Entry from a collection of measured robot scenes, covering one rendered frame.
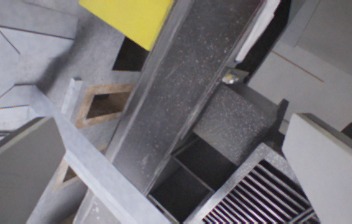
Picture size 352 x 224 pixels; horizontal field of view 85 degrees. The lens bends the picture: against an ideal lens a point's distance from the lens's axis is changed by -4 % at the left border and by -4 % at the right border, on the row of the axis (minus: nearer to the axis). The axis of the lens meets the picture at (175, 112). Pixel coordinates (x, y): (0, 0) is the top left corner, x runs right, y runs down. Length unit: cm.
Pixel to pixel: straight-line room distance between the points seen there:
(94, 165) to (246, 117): 57
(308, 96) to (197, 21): 341
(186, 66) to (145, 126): 30
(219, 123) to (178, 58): 28
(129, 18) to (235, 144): 57
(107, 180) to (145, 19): 59
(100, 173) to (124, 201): 14
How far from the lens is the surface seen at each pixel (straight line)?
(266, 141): 62
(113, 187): 79
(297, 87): 397
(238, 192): 73
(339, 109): 410
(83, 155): 86
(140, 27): 76
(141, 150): 89
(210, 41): 71
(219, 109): 69
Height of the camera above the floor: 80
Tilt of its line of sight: 17 degrees down
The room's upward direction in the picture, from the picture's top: 128 degrees clockwise
